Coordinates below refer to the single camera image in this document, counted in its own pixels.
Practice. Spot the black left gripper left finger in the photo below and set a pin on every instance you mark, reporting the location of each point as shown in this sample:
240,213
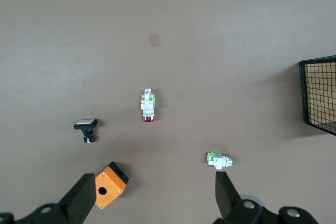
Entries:
80,200

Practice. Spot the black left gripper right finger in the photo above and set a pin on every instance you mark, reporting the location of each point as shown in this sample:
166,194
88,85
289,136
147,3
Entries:
227,200

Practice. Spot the orange button enclosure box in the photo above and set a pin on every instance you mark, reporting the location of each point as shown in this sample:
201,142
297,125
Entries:
110,186

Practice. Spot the white push button green cap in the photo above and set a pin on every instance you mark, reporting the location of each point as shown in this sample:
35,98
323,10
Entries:
219,160

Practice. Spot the black square push button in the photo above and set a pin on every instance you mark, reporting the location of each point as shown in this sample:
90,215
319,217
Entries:
87,126

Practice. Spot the white push button red cap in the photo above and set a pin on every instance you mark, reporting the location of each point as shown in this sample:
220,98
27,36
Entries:
148,104

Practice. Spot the wooden shelf insert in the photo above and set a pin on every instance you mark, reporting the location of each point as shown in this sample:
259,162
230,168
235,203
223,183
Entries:
323,90

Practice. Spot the brown tape patch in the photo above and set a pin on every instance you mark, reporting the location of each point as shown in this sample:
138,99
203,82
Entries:
155,40

